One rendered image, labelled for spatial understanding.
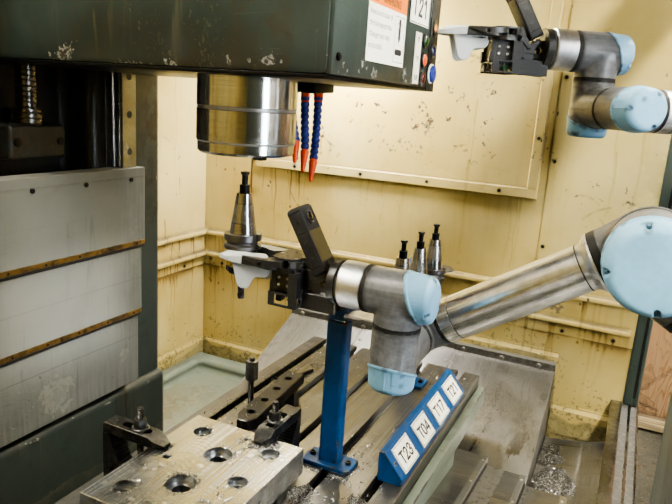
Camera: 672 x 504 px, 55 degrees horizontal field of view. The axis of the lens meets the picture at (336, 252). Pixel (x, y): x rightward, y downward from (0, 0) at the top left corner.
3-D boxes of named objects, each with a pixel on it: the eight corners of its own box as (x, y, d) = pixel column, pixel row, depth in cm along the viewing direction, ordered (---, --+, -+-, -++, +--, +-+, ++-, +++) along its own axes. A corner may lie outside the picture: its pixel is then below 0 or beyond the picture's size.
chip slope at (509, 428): (543, 442, 196) (556, 362, 190) (494, 591, 134) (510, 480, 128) (288, 374, 232) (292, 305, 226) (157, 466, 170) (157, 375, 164)
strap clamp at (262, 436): (298, 458, 127) (302, 388, 123) (263, 493, 115) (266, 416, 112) (284, 454, 128) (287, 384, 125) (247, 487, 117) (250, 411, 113)
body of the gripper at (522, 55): (488, 71, 116) (552, 76, 117) (494, 21, 114) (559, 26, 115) (475, 72, 124) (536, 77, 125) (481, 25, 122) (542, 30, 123)
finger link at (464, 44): (438, 57, 116) (488, 61, 117) (441, 23, 114) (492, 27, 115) (434, 58, 119) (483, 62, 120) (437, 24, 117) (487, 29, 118)
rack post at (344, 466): (358, 463, 126) (370, 320, 120) (347, 477, 122) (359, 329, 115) (313, 449, 131) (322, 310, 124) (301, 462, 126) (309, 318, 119)
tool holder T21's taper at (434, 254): (424, 264, 153) (427, 236, 151) (443, 266, 152) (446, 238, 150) (421, 268, 149) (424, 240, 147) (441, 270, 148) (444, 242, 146)
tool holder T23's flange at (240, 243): (242, 241, 113) (243, 227, 112) (268, 247, 110) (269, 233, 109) (216, 246, 108) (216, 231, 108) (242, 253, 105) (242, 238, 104)
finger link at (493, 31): (469, 33, 114) (517, 37, 115) (470, 24, 113) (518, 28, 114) (462, 36, 118) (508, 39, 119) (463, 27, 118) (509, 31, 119)
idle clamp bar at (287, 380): (303, 399, 152) (305, 374, 150) (251, 452, 128) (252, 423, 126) (284, 394, 154) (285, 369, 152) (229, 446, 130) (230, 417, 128)
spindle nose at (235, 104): (245, 147, 116) (247, 78, 114) (314, 156, 107) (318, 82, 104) (174, 149, 104) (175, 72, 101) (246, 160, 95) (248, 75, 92)
